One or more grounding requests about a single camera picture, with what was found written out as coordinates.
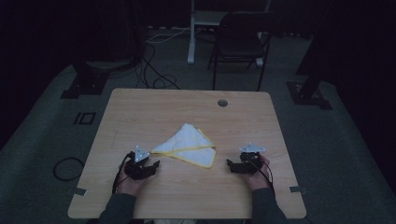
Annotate right hand-held gripper cable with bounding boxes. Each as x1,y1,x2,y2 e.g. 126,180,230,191
248,159,276,196

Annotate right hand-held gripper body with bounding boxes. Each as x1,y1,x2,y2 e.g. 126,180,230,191
238,143,266,175

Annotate black stand with square base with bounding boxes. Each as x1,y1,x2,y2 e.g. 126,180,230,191
60,60,110,100
286,0,334,111

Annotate black floor cables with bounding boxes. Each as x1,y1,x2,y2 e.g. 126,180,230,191
134,42,181,91

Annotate person's right hand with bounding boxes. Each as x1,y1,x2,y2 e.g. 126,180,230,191
243,154,272,191

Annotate round grey stand base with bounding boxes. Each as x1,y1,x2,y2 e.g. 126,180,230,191
85,59,135,72

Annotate white cloth with yellow edge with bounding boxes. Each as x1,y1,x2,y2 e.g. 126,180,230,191
150,122,217,169

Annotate white floor cable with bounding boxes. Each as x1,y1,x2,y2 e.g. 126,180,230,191
145,27,191,45

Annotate black folding chair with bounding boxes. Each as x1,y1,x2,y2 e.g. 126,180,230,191
207,11,283,91

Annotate person's left hand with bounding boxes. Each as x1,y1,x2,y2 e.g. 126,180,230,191
117,164,148,198

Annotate black coiled cable loop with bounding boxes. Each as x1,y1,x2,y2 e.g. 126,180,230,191
52,157,86,182

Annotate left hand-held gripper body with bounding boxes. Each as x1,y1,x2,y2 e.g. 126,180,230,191
124,145,154,181

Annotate left hand-held gripper cable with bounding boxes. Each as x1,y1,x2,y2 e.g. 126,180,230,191
111,152,134,194

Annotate hand-held gripper cable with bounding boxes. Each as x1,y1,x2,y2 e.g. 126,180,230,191
111,152,134,194
248,159,276,196

